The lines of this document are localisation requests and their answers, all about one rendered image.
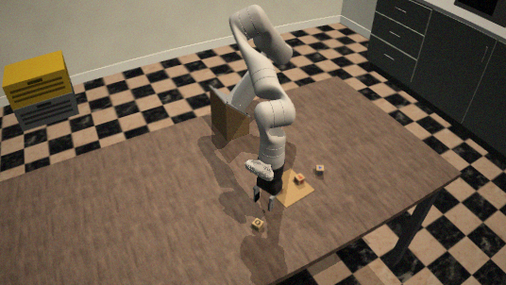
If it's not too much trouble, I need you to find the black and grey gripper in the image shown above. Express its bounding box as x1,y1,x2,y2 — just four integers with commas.
245,149,285,211

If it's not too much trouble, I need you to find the tan flat mat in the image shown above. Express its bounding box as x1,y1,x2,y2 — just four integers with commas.
276,169,315,208

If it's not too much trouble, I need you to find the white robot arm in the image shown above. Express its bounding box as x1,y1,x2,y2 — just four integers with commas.
227,5,295,157

